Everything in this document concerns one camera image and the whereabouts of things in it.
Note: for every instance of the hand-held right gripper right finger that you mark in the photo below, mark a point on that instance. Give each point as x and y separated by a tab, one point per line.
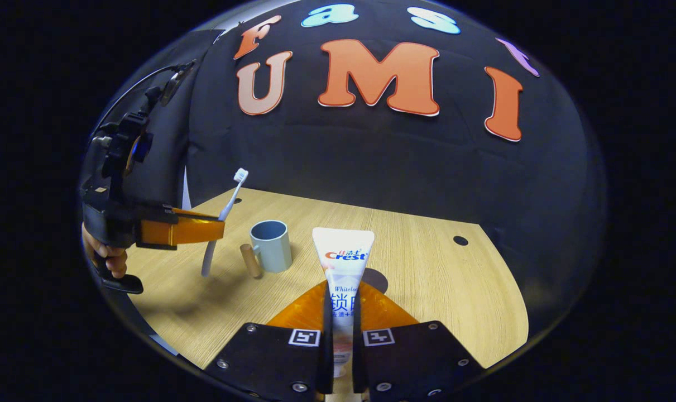
416	363

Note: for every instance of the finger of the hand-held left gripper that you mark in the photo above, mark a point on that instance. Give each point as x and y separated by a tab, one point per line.
192	230

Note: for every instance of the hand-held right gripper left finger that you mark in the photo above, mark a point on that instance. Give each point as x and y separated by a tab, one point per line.
271	357

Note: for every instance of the white toothbrush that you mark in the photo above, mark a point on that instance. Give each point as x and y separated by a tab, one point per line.
229	204

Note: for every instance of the white toothpaste tube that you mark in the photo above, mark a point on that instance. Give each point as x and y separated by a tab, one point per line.
343	268

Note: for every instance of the black backdrop cloth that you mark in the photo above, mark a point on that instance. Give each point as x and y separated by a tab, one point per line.
371	162

